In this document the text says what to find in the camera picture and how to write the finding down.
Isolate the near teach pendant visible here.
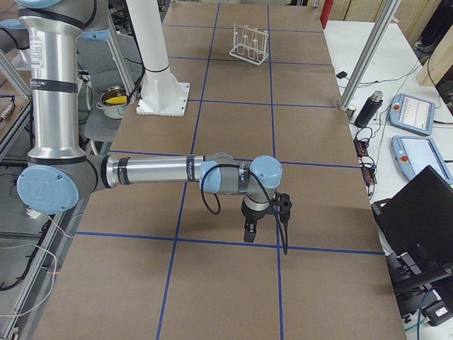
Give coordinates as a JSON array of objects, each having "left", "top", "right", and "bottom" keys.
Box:
[{"left": 391, "top": 135, "right": 452, "bottom": 184}]

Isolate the small black puck device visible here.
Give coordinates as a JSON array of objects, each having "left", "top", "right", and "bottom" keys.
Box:
[{"left": 336, "top": 71, "right": 348, "bottom": 79}]

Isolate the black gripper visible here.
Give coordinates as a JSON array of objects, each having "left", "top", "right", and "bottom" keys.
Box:
[{"left": 241, "top": 199, "right": 273, "bottom": 243}]

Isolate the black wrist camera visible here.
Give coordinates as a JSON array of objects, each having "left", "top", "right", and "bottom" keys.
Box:
[{"left": 273, "top": 193, "right": 292, "bottom": 223}]

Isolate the black camera cable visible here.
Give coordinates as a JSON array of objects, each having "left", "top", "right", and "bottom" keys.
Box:
[{"left": 200, "top": 163, "right": 289, "bottom": 256}]

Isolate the aluminium frame post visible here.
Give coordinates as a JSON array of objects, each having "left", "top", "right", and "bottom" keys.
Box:
[{"left": 338, "top": 0, "right": 401, "bottom": 111}]

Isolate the far teach pendant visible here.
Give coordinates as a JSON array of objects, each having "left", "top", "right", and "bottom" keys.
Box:
[{"left": 389, "top": 93, "right": 435, "bottom": 136}]

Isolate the black orange usb hub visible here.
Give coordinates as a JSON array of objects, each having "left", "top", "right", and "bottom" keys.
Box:
[{"left": 353, "top": 139, "right": 369, "bottom": 157}]

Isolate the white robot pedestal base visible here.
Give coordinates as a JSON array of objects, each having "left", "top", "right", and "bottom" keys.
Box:
[{"left": 127, "top": 0, "right": 190, "bottom": 116}]

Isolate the black laptop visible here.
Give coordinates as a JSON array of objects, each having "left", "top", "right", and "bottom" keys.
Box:
[{"left": 372, "top": 166, "right": 452, "bottom": 300}]

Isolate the teach pendant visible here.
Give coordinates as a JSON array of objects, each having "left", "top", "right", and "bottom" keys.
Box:
[
  {"left": 389, "top": 93, "right": 435, "bottom": 136},
  {"left": 391, "top": 135, "right": 452, "bottom": 184}
]

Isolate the black water bottle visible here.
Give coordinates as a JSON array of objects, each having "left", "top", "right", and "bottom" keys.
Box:
[{"left": 354, "top": 91, "right": 383, "bottom": 128}]

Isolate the white wire cup holder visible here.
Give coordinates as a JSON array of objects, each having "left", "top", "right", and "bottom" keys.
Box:
[{"left": 229, "top": 24, "right": 269, "bottom": 66}]

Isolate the white pot with lid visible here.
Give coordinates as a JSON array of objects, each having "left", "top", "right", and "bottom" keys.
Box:
[{"left": 96, "top": 86, "right": 128, "bottom": 120}]

